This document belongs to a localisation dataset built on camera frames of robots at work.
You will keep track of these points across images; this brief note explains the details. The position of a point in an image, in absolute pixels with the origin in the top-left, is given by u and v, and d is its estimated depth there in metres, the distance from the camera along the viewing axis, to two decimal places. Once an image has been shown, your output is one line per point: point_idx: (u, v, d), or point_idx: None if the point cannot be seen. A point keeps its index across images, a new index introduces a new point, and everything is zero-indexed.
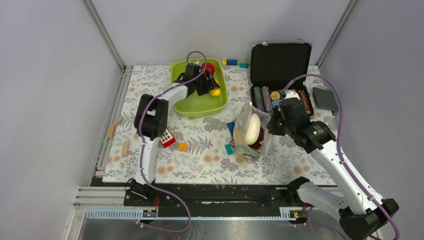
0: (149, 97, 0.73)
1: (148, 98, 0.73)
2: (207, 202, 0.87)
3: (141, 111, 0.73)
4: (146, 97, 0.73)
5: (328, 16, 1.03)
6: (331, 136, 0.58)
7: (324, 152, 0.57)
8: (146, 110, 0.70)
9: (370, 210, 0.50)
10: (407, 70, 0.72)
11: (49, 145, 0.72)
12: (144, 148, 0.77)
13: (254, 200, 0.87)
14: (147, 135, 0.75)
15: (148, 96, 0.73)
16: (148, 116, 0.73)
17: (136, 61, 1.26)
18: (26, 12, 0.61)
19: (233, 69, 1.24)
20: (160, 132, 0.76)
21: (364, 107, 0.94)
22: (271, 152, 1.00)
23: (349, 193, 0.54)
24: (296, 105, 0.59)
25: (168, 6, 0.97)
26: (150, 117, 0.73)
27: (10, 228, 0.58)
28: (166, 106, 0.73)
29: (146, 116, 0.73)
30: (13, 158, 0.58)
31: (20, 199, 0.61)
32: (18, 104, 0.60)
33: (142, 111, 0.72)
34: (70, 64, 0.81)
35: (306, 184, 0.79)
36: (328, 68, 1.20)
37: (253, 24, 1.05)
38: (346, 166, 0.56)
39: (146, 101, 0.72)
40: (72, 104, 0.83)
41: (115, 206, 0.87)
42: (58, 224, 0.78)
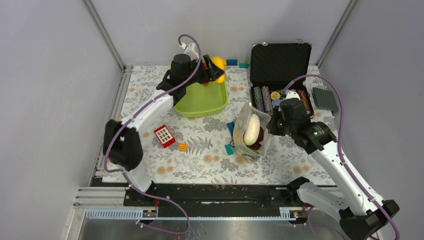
0: (115, 125, 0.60)
1: (114, 126, 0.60)
2: (207, 202, 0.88)
3: (108, 141, 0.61)
4: (113, 125, 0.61)
5: (328, 16, 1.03)
6: (332, 136, 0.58)
7: (325, 153, 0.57)
8: (111, 142, 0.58)
9: (370, 211, 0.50)
10: (407, 70, 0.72)
11: (49, 145, 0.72)
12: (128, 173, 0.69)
13: (254, 200, 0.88)
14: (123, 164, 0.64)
15: (115, 125, 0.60)
16: (117, 145, 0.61)
17: (136, 61, 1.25)
18: (25, 12, 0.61)
19: (233, 69, 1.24)
20: (134, 162, 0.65)
21: (364, 107, 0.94)
22: (271, 152, 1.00)
23: (350, 194, 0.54)
24: (297, 105, 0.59)
25: (168, 6, 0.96)
26: (117, 150, 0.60)
27: (10, 228, 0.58)
28: (135, 136, 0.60)
29: (114, 146, 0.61)
30: (13, 157, 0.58)
31: (20, 199, 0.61)
32: (18, 104, 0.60)
33: (109, 142, 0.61)
34: (70, 64, 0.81)
35: (307, 184, 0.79)
36: (328, 68, 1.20)
37: (253, 24, 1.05)
38: (347, 167, 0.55)
39: (113, 129, 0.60)
40: (72, 104, 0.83)
41: (115, 206, 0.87)
42: (58, 224, 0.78)
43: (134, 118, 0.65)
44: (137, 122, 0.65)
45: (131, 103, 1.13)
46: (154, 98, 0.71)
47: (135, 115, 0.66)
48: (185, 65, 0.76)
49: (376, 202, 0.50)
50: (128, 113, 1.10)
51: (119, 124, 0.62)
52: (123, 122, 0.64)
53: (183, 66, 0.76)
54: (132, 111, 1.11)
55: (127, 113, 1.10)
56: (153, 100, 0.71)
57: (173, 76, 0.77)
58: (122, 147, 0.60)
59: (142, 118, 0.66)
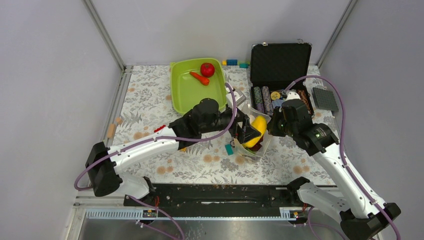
0: (99, 151, 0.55)
1: (101, 151, 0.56)
2: (207, 202, 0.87)
3: (91, 162, 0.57)
4: (99, 149, 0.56)
5: (328, 16, 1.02)
6: (334, 139, 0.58)
7: (327, 155, 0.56)
8: (85, 171, 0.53)
9: (372, 214, 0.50)
10: (407, 71, 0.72)
11: (49, 144, 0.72)
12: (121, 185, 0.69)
13: (254, 200, 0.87)
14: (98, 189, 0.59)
15: (99, 151, 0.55)
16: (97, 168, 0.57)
17: (136, 61, 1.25)
18: (26, 13, 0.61)
19: (233, 69, 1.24)
20: (109, 191, 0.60)
21: (364, 107, 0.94)
22: (271, 152, 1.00)
23: (351, 196, 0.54)
24: (300, 107, 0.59)
25: (168, 6, 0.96)
26: (94, 174, 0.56)
27: (10, 228, 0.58)
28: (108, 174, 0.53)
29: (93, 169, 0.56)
30: (13, 157, 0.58)
31: (20, 199, 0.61)
32: (19, 104, 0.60)
33: (90, 164, 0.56)
34: (70, 65, 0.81)
35: (307, 185, 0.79)
36: (328, 68, 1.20)
37: (253, 23, 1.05)
38: (349, 170, 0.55)
39: (95, 155, 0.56)
40: (72, 104, 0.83)
41: (115, 206, 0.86)
42: (58, 224, 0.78)
43: (123, 151, 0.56)
44: (121, 157, 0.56)
45: (131, 103, 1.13)
46: (156, 138, 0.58)
47: (126, 149, 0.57)
48: (208, 116, 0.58)
49: (378, 206, 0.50)
50: (128, 113, 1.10)
51: (106, 151, 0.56)
52: (109, 151, 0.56)
53: (206, 117, 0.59)
54: (132, 111, 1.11)
55: (128, 113, 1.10)
56: (154, 139, 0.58)
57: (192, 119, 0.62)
58: (97, 175, 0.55)
59: (129, 155, 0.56)
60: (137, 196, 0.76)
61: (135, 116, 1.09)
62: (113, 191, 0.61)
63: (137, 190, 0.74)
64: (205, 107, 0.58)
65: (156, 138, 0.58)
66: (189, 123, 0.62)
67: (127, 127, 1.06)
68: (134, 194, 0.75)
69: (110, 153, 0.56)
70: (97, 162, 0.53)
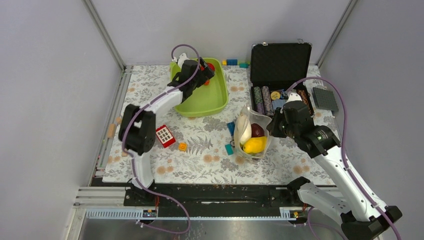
0: (133, 110, 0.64)
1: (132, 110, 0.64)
2: (207, 202, 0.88)
3: (125, 123, 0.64)
4: (131, 110, 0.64)
5: (328, 15, 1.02)
6: (336, 141, 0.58)
7: (329, 158, 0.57)
8: (131, 123, 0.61)
9: (373, 217, 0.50)
10: (407, 71, 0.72)
11: (48, 145, 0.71)
12: (134, 161, 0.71)
13: (254, 200, 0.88)
14: (134, 150, 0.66)
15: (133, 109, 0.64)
16: (134, 129, 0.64)
17: (136, 61, 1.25)
18: (26, 13, 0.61)
19: (233, 69, 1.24)
20: (149, 146, 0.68)
21: (364, 107, 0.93)
22: (271, 152, 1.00)
23: (353, 199, 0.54)
24: (301, 109, 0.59)
25: (168, 6, 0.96)
26: (135, 131, 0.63)
27: (10, 228, 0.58)
28: (152, 120, 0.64)
29: (131, 130, 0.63)
30: (13, 158, 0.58)
31: (19, 199, 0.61)
32: (18, 105, 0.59)
33: (126, 125, 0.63)
34: (70, 65, 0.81)
35: (307, 185, 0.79)
36: (329, 68, 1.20)
37: (253, 23, 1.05)
38: (351, 173, 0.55)
39: (131, 113, 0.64)
40: (72, 104, 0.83)
41: (115, 205, 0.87)
42: (58, 224, 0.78)
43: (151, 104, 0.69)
44: (153, 107, 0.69)
45: (131, 103, 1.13)
46: (167, 91, 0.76)
47: (153, 102, 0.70)
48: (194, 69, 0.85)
49: (379, 209, 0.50)
50: None
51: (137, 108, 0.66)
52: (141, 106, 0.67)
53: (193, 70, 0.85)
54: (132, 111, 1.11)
55: None
56: (166, 92, 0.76)
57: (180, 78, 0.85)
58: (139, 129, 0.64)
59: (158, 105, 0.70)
60: (144, 185, 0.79)
61: None
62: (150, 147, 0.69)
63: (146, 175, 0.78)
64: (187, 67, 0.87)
65: (167, 91, 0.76)
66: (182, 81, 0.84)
67: None
68: (142, 181, 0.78)
69: (141, 108, 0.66)
70: (139, 112, 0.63)
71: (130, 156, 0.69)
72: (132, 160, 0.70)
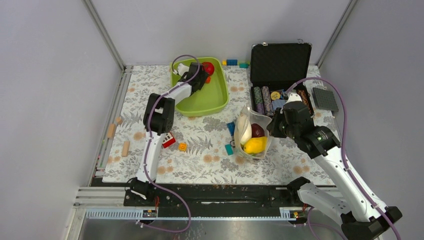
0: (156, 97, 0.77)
1: (155, 98, 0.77)
2: (207, 202, 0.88)
3: (149, 109, 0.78)
4: (154, 98, 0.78)
5: (328, 16, 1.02)
6: (336, 142, 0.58)
7: (329, 159, 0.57)
8: (153, 108, 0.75)
9: (373, 218, 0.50)
10: (407, 71, 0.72)
11: (48, 145, 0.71)
12: (150, 144, 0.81)
13: (254, 200, 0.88)
14: (155, 131, 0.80)
15: (156, 97, 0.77)
16: (157, 114, 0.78)
17: (136, 61, 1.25)
18: (26, 13, 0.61)
19: (233, 69, 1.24)
20: (168, 128, 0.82)
21: (364, 107, 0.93)
22: (271, 152, 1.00)
23: (353, 200, 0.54)
24: (301, 110, 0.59)
25: (168, 6, 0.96)
26: (158, 115, 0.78)
27: (10, 228, 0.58)
28: (173, 104, 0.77)
29: (155, 114, 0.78)
30: (12, 158, 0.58)
31: (19, 200, 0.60)
32: (18, 106, 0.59)
33: (150, 110, 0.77)
34: (70, 65, 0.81)
35: (307, 186, 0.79)
36: (328, 68, 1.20)
37: (253, 24, 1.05)
38: (351, 173, 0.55)
39: (154, 100, 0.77)
40: (72, 104, 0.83)
41: (115, 206, 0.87)
42: (59, 224, 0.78)
43: (169, 93, 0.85)
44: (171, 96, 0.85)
45: (131, 103, 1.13)
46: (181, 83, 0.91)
47: (170, 93, 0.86)
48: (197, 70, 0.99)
49: (379, 209, 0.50)
50: (128, 113, 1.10)
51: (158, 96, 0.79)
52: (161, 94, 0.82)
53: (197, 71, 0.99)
54: (132, 111, 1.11)
55: (127, 113, 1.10)
56: (180, 85, 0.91)
57: (188, 75, 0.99)
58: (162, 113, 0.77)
59: (174, 95, 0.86)
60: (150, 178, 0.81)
61: (135, 116, 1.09)
62: (168, 130, 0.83)
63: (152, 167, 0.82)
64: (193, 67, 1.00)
65: (180, 85, 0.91)
66: (189, 76, 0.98)
67: (127, 127, 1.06)
68: (149, 172, 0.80)
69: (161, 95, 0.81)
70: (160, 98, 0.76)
71: (149, 136, 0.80)
72: (149, 141, 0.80)
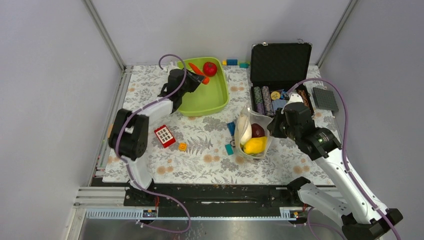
0: (125, 114, 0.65)
1: (125, 114, 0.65)
2: (207, 202, 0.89)
3: (117, 128, 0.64)
4: (123, 114, 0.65)
5: (328, 15, 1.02)
6: (337, 143, 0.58)
7: (330, 161, 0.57)
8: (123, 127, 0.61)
9: (374, 220, 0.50)
10: (407, 70, 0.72)
11: (48, 145, 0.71)
12: (129, 167, 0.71)
13: (254, 200, 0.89)
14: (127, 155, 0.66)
15: (126, 112, 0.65)
16: (125, 134, 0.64)
17: (136, 61, 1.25)
18: (26, 12, 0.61)
19: (233, 69, 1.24)
20: (141, 151, 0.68)
21: (364, 107, 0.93)
22: (271, 152, 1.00)
23: (354, 202, 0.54)
24: (302, 111, 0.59)
25: (168, 5, 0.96)
26: (128, 135, 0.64)
27: (10, 227, 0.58)
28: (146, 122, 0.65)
29: (123, 134, 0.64)
30: (12, 157, 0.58)
31: (19, 199, 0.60)
32: (17, 105, 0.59)
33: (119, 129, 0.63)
34: (70, 65, 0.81)
35: (308, 186, 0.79)
36: (329, 68, 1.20)
37: (253, 23, 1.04)
38: (352, 175, 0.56)
39: (123, 118, 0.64)
40: (72, 104, 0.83)
41: (115, 206, 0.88)
42: (59, 224, 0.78)
43: (143, 109, 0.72)
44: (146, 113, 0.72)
45: (131, 103, 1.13)
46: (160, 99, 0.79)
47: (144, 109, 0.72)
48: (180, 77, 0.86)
49: (380, 211, 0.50)
50: None
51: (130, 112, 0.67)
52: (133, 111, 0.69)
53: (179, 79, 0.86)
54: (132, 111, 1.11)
55: None
56: (158, 101, 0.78)
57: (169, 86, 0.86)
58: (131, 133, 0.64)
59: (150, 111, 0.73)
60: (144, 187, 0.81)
61: None
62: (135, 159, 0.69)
63: (144, 177, 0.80)
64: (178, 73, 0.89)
65: (159, 100, 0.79)
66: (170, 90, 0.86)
67: None
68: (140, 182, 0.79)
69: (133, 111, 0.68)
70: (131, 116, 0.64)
71: (125, 162, 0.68)
72: (126, 166, 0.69)
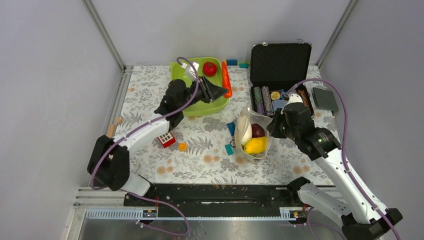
0: (106, 143, 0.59)
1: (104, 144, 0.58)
2: (207, 202, 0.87)
3: (96, 158, 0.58)
4: (103, 142, 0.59)
5: (328, 15, 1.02)
6: (337, 143, 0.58)
7: (329, 161, 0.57)
8: (98, 162, 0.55)
9: (374, 220, 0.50)
10: (407, 71, 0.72)
11: (48, 145, 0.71)
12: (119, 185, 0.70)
13: (255, 200, 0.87)
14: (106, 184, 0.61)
15: (106, 141, 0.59)
16: (105, 163, 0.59)
17: (136, 61, 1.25)
18: (26, 13, 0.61)
19: (233, 69, 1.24)
20: (120, 181, 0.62)
21: (363, 107, 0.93)
22: (271, 152, 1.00)
23: (354, 202, 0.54)
24: (302, 111, 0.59)
25: (168, 6, 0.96)
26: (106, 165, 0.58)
27: (10, 227, 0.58)
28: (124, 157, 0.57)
29: (102, 163, 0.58)
30: (12, 157, 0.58)
31: (19, 199, 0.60)
32: (17, 105, 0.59)
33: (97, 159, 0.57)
34: (70, 65, 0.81)
35: (308, 186, 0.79)
36: (328, 68, 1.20)
37: (253, 24, 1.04)
38: (351, 175, 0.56)
39: (103, 147, 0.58)
40: (72, 104, 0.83)
41: (115, 206, 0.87)
42: (58, 224, 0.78)
43: (127, 136, 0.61)
44: (129, 141, 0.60)
45: (131, 103, 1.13)
46: (151, 120, 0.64)
47: (130, 134, 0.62)
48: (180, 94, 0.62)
49: (380, 211, 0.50)
50: (128, 113, 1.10)
51: (111, 140, 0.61)
52: (115, 139, 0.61)
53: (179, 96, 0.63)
54: (132, 111, 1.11)
55: (127, 113, 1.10)
56: (150, 122, 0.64)
57: (169, 105, 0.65)
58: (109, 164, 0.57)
59: (135, 138, 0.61)
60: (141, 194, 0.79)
61: (135, 116, 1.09)
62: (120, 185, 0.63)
63: (139, 187, 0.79)
64: (179, 85, 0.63)
65: (151, 121, 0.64)
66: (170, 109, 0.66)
67: (127, 127, 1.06)
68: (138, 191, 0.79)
69: (116, 140, 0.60)
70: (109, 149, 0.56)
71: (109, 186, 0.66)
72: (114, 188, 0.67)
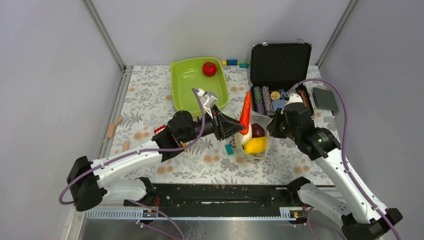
0: (82, 166, 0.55)
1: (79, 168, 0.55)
2: (207, 202, 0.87)
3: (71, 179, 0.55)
4: (80, 164, 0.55)
5: (328, 15, 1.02)
6: (337, 143, 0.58)
7: (329, 161, 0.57)
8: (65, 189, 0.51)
9: (374, 220, 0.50)
10: (407, 70, 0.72)
11: (48, 144, 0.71)
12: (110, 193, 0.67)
13: (254, 200, 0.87)
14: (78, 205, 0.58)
15: (82, 166, 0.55)
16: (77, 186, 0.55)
17: (136, 61, 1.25)
18: (26, 12, 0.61)
19: (233, 69, 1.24)
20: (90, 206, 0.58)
21: (363, 107, 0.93)
22: (271, 152, 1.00)
23: (354, 202, 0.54)
24: (302, 111, 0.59)
25: (168, 6, 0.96)
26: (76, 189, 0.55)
27: (11, 227, 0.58)
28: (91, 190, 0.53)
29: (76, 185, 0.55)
30: (13, 156, 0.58)
31: (19, 198, 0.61)
32: (17, 105, 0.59)
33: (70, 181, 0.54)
34: (70, 65, 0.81)
35: (308, 186, 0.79)
36: (328, 68, 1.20)
37: (253, 23, 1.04)
38: (351, 175, 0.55)
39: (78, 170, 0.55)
40: (72, 104, 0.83)
41: (115, 206, 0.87)
42: (58, 224, 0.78)
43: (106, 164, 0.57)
44: (105, 171, 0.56)
45: (131, 103, 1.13)
46: (139, 151, 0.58)
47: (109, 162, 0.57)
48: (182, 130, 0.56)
49: (379, 211, 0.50)
50: (128, 113, 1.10)
51: (89, 165, 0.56)
52: (93, 165, 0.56)
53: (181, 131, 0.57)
54: (132, 111, 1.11)
55: (128, 112, 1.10)
56: (137, 152, 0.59)
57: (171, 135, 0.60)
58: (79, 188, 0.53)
59: (113, 169, 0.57)
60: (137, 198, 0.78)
61: (135, 116, 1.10)
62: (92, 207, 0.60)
63: (133, 193, 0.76)
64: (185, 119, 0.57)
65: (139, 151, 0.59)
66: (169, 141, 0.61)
67: (127, 127, 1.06)
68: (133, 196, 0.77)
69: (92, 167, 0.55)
70: (79, 177, 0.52)
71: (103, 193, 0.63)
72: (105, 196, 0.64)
